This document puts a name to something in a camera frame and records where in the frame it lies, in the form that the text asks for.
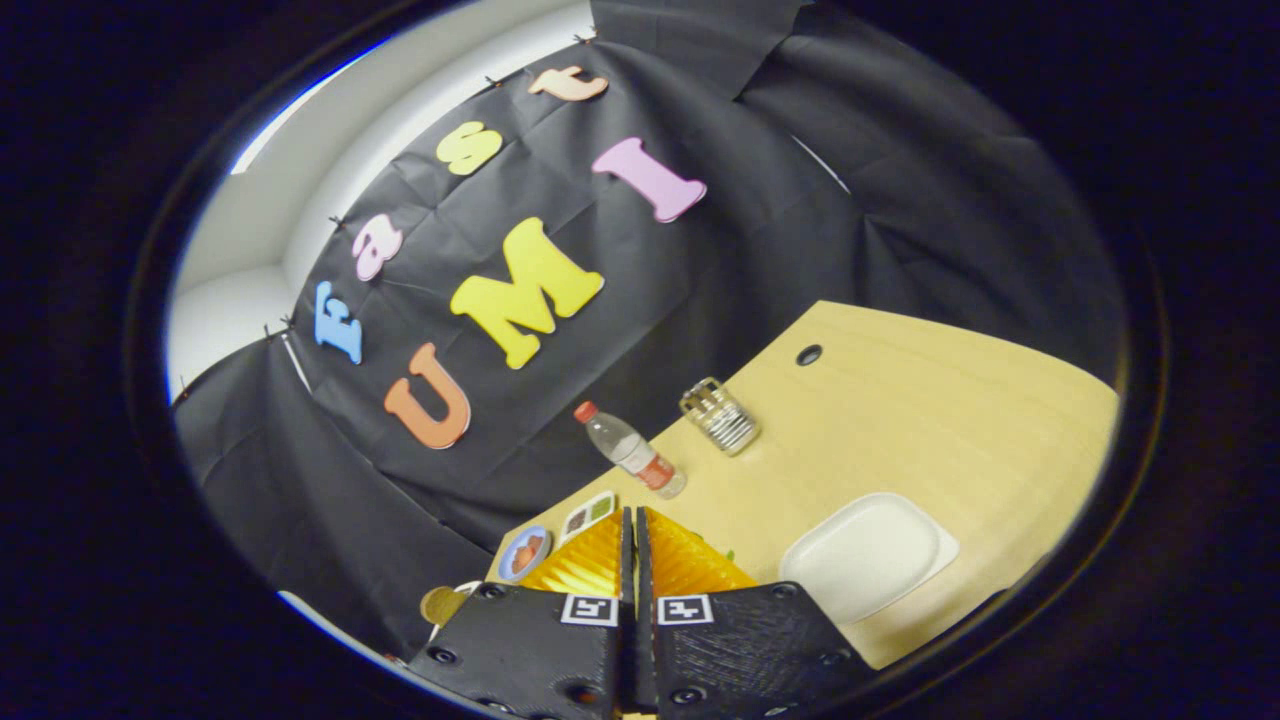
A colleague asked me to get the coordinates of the white divided condiment dish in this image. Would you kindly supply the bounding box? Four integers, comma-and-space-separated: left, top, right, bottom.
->
557, 490, 617, 546

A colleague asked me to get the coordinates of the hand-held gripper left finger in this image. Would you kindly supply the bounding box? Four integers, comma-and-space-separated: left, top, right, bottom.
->
408, 506, 642, 720

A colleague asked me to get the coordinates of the brown toast bread slice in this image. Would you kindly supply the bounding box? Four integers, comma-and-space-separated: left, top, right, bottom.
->
420, 585, 471, 629

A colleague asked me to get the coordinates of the white rectangular plate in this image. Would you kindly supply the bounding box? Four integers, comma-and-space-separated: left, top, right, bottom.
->
778, 492, 961, 625

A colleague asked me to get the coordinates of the blue plate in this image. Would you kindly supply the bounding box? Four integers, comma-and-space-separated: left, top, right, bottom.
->
497, 525, 552, 583

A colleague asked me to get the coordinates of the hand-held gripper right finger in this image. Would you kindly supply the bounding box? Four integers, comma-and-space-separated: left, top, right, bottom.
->
635, 506, 880, 720

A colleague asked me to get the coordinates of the clear water bottle red cap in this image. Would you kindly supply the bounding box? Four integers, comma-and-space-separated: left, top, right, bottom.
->
573, 401, 688, 500

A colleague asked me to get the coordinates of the metal wire utensil basket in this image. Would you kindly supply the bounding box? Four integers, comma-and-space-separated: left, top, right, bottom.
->
679, 377, 761, 457

